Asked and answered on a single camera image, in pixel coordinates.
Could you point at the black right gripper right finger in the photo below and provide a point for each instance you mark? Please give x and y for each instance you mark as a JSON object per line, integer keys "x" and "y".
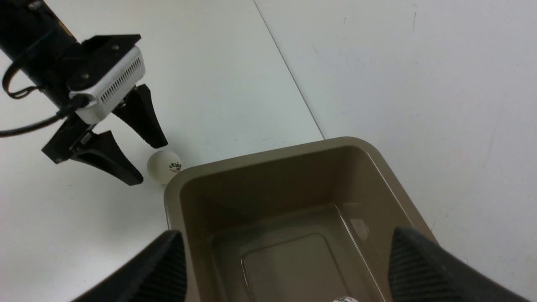
{"x": 421, "y": 271}

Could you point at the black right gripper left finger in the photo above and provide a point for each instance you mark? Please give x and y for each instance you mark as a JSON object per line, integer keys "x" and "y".
{"x": 156, "y": 274}

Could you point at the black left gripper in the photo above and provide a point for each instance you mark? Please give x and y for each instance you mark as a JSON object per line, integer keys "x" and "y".
{"x": 74, "y": 140}

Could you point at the white ping-pong ball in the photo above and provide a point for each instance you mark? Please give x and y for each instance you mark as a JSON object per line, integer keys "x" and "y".
{"x": 163, "y": 165}

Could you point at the brown plastic storage bin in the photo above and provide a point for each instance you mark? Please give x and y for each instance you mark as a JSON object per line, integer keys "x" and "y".
{"x": 306, "y": 223}

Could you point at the white ping-pong ball corner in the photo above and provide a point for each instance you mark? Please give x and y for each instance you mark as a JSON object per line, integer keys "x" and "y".
{"x": 345, "y": 299}

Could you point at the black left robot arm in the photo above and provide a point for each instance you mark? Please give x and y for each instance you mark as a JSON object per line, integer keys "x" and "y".
{"x": 44, "y": 55}

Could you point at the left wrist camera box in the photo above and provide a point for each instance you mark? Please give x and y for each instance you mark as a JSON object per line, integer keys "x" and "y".
{"x": 111, "y": 68}

